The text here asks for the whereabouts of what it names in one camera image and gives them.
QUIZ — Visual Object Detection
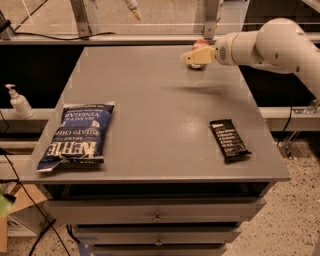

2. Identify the grey drawer cabinet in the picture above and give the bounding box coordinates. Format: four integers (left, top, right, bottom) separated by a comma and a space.
19, 45, 292, 256

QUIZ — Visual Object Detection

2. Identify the black floor cable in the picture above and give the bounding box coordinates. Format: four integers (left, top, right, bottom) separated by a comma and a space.
0, 146, 72, 256

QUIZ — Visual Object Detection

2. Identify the top grey drawer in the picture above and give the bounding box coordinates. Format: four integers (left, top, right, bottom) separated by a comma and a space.
44, 197, 266, 225

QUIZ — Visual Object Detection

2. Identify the blue kettle chip bag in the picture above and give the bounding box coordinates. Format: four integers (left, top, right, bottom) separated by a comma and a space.
37, 103, 115, 172

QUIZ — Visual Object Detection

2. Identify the grey drawer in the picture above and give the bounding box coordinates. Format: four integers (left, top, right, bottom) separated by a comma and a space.
92, 244, 227, 256
74, 225, 240, 245
44, 197, 266, 225

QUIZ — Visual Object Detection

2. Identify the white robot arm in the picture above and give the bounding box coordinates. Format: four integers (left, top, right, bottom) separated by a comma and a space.
182, 18, 320, 100

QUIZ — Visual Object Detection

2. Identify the right metal bracket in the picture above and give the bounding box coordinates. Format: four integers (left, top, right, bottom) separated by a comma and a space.
203, 0, 220, 39

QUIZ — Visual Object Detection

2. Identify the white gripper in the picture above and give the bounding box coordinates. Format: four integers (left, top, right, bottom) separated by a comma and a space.
183, 32, 238, 66

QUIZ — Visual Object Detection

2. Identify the middle grey drawer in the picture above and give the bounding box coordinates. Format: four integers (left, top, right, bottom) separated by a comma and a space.
74, 225, 240, 245

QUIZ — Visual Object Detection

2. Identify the left metal bracket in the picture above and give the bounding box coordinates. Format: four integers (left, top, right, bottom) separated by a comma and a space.
70, 0, 91, 37

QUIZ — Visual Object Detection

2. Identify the red coke can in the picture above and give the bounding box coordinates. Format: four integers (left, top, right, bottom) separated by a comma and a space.
189, 39, 209, 70

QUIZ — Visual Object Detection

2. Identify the metal bracket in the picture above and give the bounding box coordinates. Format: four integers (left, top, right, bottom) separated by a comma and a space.
203, 0, 220, 39
70, 0, 91, 37

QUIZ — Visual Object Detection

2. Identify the bottom grey drawer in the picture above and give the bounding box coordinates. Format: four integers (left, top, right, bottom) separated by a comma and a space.
92, 244, 227, 256

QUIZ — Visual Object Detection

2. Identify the cardboard box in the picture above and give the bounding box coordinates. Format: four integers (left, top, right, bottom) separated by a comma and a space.
0, 182, 47, 253

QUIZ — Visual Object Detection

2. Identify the white pump soap bottle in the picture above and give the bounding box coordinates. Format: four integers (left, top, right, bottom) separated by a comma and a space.
5, 84, 34, 119

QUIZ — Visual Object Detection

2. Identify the black snack bar wrapper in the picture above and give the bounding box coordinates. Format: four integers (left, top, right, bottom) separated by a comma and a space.
209, 119, 251, 161

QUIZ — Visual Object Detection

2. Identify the black shelf cable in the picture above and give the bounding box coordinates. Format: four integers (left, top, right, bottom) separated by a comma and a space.
14, 31, 116, 42

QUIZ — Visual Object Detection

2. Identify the green object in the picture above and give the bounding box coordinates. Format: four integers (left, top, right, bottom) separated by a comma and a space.
0, 194, 13, 216

